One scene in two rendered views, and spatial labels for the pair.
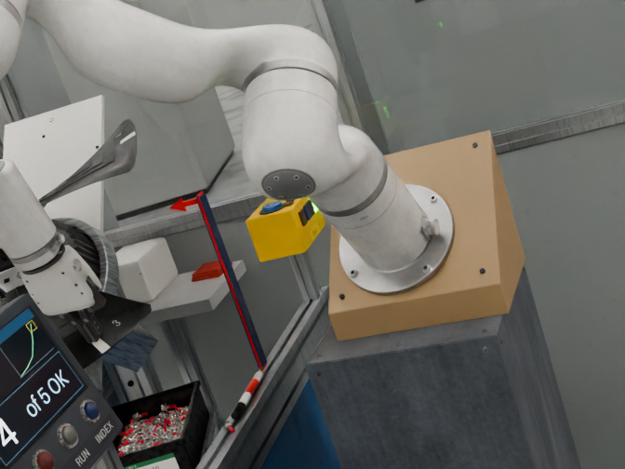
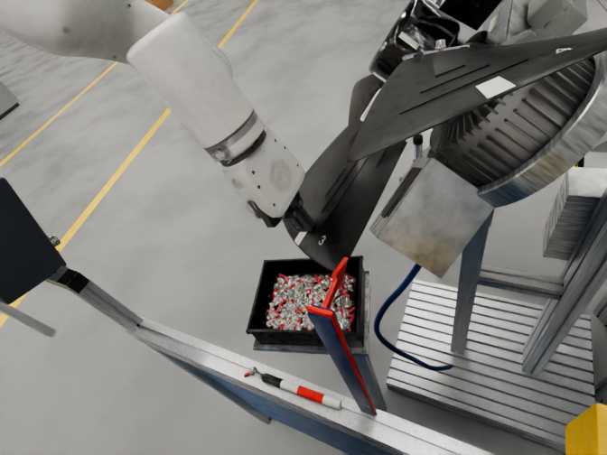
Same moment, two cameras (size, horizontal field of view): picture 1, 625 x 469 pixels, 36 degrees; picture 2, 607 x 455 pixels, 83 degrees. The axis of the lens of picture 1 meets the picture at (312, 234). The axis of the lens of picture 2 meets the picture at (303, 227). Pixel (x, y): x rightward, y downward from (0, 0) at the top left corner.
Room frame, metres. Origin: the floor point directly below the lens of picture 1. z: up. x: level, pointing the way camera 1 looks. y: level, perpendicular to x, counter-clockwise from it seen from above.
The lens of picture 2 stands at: (1.65, 0.02, 1.44)
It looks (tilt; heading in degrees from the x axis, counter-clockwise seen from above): 46 degrees down; 110
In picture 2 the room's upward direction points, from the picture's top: 22 degrees counter-clockwise
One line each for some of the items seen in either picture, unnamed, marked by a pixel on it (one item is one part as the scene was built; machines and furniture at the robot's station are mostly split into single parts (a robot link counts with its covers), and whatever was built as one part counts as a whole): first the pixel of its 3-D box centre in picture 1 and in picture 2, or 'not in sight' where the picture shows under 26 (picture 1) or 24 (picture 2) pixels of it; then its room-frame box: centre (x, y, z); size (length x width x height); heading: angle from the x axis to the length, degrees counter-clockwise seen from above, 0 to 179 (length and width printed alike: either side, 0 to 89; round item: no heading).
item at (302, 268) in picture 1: (303, 271); not in sight; (1.86, 0.04, 0.92); 0.03 x 0.03 x 0.12; 69
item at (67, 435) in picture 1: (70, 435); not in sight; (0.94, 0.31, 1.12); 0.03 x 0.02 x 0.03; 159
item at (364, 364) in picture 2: not in sight; (368, 376); (1.55, 0.35, 0.40); 0.03 x 0.03 x 0.80; 84
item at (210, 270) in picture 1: (211, 269); not in sight; (2.28, 0.26, 0.87); 0.08 x 0.08 x 0.02; 64
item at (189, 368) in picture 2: not in sight; (225, 388); (1.09, 0.33, 0.39); 0.04 x 0.04 x 0.78; 69
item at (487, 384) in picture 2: not in sight; (485, 353); (1.95, 0.54, 0.04); 0.62 x 0.46 x 0.08; 159
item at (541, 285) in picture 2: not in sight; (518, 281); (1.96, 0.53, 0.56); 0.19 x 0.04 x 0.04; 159
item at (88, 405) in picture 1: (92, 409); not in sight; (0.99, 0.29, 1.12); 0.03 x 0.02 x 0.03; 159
